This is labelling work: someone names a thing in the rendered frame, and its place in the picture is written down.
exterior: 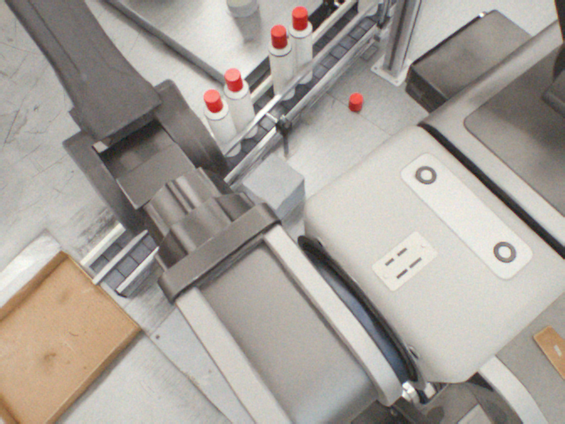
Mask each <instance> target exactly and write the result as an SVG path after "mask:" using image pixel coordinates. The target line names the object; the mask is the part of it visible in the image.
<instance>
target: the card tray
mask: <svg viewBox="0 0 565 424"><path fill-rule="evenodd" d="M92 280H93V278H92V277H91V276H89V275H88V273H87V272H86V271H85V270H84V269H83V268H82V267H81V266H80V265H78V264H77V262H76V261H75V260H74V259H73V258H72V257H71V256H70V255H69V254H66V252H63V251H62V250H59V251H58V252H56V253H55V255H54V256H53V257H52V258H51V259H50V260H49V261H48V262H45V263H44V265H43V266H42V267H41V268H40V269H39V270H38V271H37V272H36V273H35V274H33V276H32V277H31V278H30V279H29V280H28V281H27V282H25V283H24V284H23V285H21V287H20V288H19V289H18V290H17V291H16V292H15V293H14V294H13V295H12V296H10V298H9V299H8V300H7V301H6V302H5V303H3V304H2V305H1V306H0V422H1V423H2V424H55V423H56V422H57V421H58V420H59V418H60V416H61V415H62V414H63V413H64V412H66V411H67V410H68V409H69V408H70V407H71V404H72V403H73V402H74V401H75V400H77V399H78V398H79V397H80V396H81V395H82V393H83V392H84V390H85V389H86V388H87V387H89V386H90V385H91V384H92V382H93V381H94V380H95V379H96V378H97V376H99V375H100V374H101V373H102V372H103V371H104V369H105V368H106V367H107V366H108V365H109V364H110V363H111V362H112V361H113V360H114V359H115V358H116V357H117V356H118V355H119V354H120V353H121V352H122V351H123V349H124V348H125V347H126V346H127V345H128V344H129V343H130V342H131V341H132V340H134V339H135V336H136V335H137V334H138V333H139V332H140V331H141V330H142V329H141V328H140V326H139V325H138V324H137V323H136V322H135V321H133V320H132V319H131V318H130V316H129V315H128V314H127V313H126V312H125V311H124V310H122V309H121V308H120V307H119V305H118V304H117V303H116V302H115V301H114V300H113V299H111V298H110V297H109V296H108V294H107V293H106V292H105V291H104V290H103V289H102V288H100V286H97V285H96V284H95V283H94V282H93V281H92Z"/></svg>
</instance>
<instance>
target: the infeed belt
mask: <svg viewBox="0 0 565 424"><path fill-rule="evenodd" d="M357 4H358V0H357V1H356V2H355V3H354V4H353V6H352V7H351V8H350V9H349V10H347V11H346V12H345V13H344V14H343V15H342V18H340V19H339V20H338V21H336V22H335V23H334V24H333V26H331V27H330V29H329V30H328V31H327V32H325V33H324V34H323V35H322V36H321V37H320V38H319V40H318V41H317V42H316V43H314V44H313V45H312V59H313V58H314V57H315V56H317V55H318V54H319V53H320V52H321V51H322V49H323V48H324V47H325V46H326V45H328V44H329V43H330V42H331V41H332V40H333V38H334V37H335V36H336V35H337V34H339V33H340V32H341V31H342V30H343V29H344V28H345V26H346V25H347V24H349V23H350V22H351V21H352V20H353V19H354V18H355V17H356V15H357V14H358V12H357ZM382 7H383V5H379V6H378V10H377V12H376V13H375V14H374V15H373V17H371V18H364V19H363V20H362V21H361V22H360V23H358V24H357V25H356V26H355V28H354V29H353V30H352V31H351V32H350V33H349V34H347V35H346V36H345V37H344V38H343V40H342V41H341V42H340V43H339V44H338V45H336V46H335V47H334V48H333V49H332V51H331V52H330V53H329V54H328V55H327V56H325V57H324V58H323V59H322V60H321V62H320V63H319V64H318V65H317V66H315V67H314V68H313V69H312V79H311V81H310V82H309V83H308V84H306V85H298V86H297V87H296V88H295V96H293V97H292V98H291V99H290V100H288V101H281V102H280V103H279V104H278V106H277V107H276V108H275V109H273V110H272V111H271V112H270V114H271V115H272V116H274V117H275V118H277V119H280V116H281V115H284V116H285V117H286V116H287V115H288V112H289V111H290V110H291V109H292V108H293V107H295V106H296V105H297V103H298V102H299V101H300V100H301V99H302V98H303V97H305V96H306V95H307V94H308V92H309V91H310V90H311V89H312V88H313V87H314V86H316V85H317V84H318V83H319V81H320V80H321V79H322V78H323V77H324V76H325V75H327V73H328V72H329V70H330V69H331V68H332V67H333V66H334V65H335V64H336V63H338V62H339V61H340V59H341V58H342V57H343V56H344V55H345V54H346V53H347V52H349V51H350V50H351V48H352V47H353V46H354V45H355V44H356V43H357V42H359V41H360V40H361V39H362V37H363V36H364V34H365V33H366V32H367V31H368V30H369V29H371V28H372V27H373V25H374V24H375V23H376V22H377V21H378V20H379V18H380V13H381V12H382ZM273 98H275V94H274V86H273V85H271V86H270V87H269V88H268V89H267V90H266V91H265V92H264V94H263V95H261V96H260V97H259V98H258V99H257V100H256V101H255V104H253V108H254V111H255V116H257V114H258V113H259V112H260V111H261V110H262V109H264V108H265V107H266V106H267V104H268V103H269V102H270V101H271V100H272V99H273ZM257 127H258V131H257V134H256V136H255V137H254V138H252V139H249V140H243V141H241V142H240V147H242V148H240V153H239V154H238V155H237V156H233V158H226V157H225V160H226V162H227V164H228V167H229V170H230V172H232V171H233V170H234V169H235V167H236V166H237V165H238V164H239V163H240V162H242V161H243V160H244V159H245V158H246V156H247V155H248V154H249V153H250V152H251V151H252V150H253V149H254V148H255V147H256V145H257V144H258V143H259V142H260V141H261V140H263V139H264V138H265V137H266V136H267V134H268V133H269V132H270V131H271V130H272V129H274V128H275V123H274V122H271V120H269V119H268V118H265V119H264V120H262V121H261V122H260V123H259V124H258V125H257ZM133 238H134V237H133V236H132V235H130V234H129V233H128V232H127V230H125V231H124V232H123V233H122V234H121V235H120V236H119V237H118V238H117V239H116V240H115V241H116V242H117V243H116V242H115V241H114V243H112V244H111V245H110V246H109V247H108V248H107V249H106V250H105V251H104V252H103V255H100V256H99V257H98V258H97V259H96V260H95V261H94V262H93V263H92V265H91V266H89V267H90V268H91V269H92V270H93V271H94V272H95V273H96V274H97V275H98V273H99V272H100V271H102V270H103V269H104V268H105V267H106V266H107V265H108V263H109V262H110V261H111V260H112V259H114V258H115V257H116V256H117V255H118V254H119V252H120V251H121V250H122V249H123V248H125V247H126V246H127V245H128V244H129V243H130V241H131V240H132V239H133ZM157 247H158V246H157V245H156V244H155V242H154V241H153V239H152V238H151V236H150V235H148V236H147V237H146V238H145V239H144V240H143V241H142V242H141V243H140V244H139V245H138V246H137V247H136V248H135V249H134V250H133V251H132V252H131V253H130V254H129V255H128V256H127V257H126V258H125V259H124V260H123V261H122V262H121V263H120V264H119V265H118V266H117V267H116V268H115V269H114V270H113V271H112V272H111V273H110V274H109V275H108V276H107V277H106V278H105V279H104V282H105V283H106V284H107V285H108V286H109V287H110V288H111V289H112V290H113V291H115V290H116V289H117V288H118V287H119V286H120V285H121V283H123V282H124V281H125V280H126V279H127V278H128V277H129V276H130V275H131V274H132V272H133V271H135V270H136V269H137V268H138V267H139V265H141V263H142V262H143V261H144V260H145V259H146V258H147V257H148V256H149V255H150V254H151V253H152V252H153V251H154V250H155V249H156V248H157Z"/></svg>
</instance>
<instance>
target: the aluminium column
mask: <svg viewBox="0 0 565 424"><path fill-rule="evenodd" d="M424 3H425V0H397V3H396V8H395V12H394V16H393V23H392V24H391V25H392V28H390V32H389V36H388V43H387V48H386V52H385V57H384V61H383V69H384V70H386V72H388V73H391V74H393V75H394V76H397V75H398V74H399V73H400V72H401V71H402V70H403V69H404V67H405V66H406V63H407V60H408V57H409V52H410V49H411V45H412V42H414V39H415V33H416V30H417V27H418V23H419V21H420V15H421V12H422V8H423V6H424Z"/></svg>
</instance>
